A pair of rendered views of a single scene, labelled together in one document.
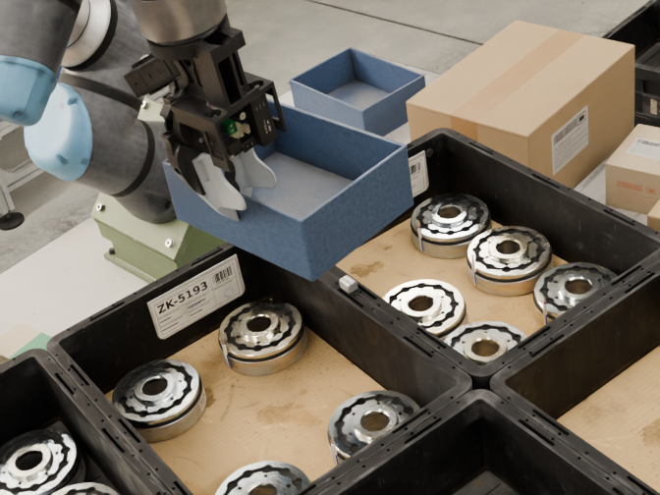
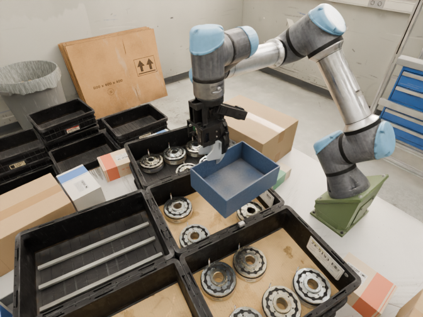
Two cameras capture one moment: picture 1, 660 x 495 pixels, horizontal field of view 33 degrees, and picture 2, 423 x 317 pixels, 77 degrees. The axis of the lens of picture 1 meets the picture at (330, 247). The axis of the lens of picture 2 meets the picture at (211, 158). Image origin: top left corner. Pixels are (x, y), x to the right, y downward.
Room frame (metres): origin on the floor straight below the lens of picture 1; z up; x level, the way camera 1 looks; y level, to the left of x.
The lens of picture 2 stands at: (0.90, -0.51, 1.61)
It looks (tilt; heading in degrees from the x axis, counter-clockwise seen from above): 40 degrees down; 91
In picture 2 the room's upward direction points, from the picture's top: straight up
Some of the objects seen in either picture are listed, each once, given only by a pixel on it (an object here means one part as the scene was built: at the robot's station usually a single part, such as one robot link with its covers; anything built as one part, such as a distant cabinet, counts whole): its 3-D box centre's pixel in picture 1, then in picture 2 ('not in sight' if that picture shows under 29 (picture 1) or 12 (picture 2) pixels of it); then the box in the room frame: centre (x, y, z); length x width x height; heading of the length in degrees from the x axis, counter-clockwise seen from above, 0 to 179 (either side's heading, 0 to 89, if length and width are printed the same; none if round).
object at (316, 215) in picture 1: (287, 183); (234, 175); (0.95, 0.03, 1.10); 0.20 x 0.15 x 0.07; 41
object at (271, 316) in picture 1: (259, 325); (250, 210); (1.02, 0.10, 0.86); 0.05 x 0.05 x 0.01
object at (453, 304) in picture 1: (421, 307); (250, 261); (1.00, -0.09, 0.86); 0.10 x 0.10 x 0.01
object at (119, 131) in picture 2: not in sight; (140, 142); (0.29, 1.16, 0.37); 0.40 x 0.30 x 0.45; 40
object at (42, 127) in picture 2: not in sight; (71, 137); (-0.28, 1.21, 0.37); 0.42 x 0.34 x 0.46; 40
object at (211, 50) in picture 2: not in sight; (208, 53); (0.88, 0.09, 1.42); 0.09 x 0.08 x 0.11; 48
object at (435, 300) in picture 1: (420, 304); (250, 260); (1.00, -0.09, 0.86); 0.05 x 0.05 x 0.01
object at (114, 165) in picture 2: not in sight; (118, 164); (0.40, 0.48, 0.74); 0.16 x 0.12 x 0.07; 34
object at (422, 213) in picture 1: (450, 217); (311, 285); (1.17, -0.16, 0.86); 0.10 x 0.10 x 0.01
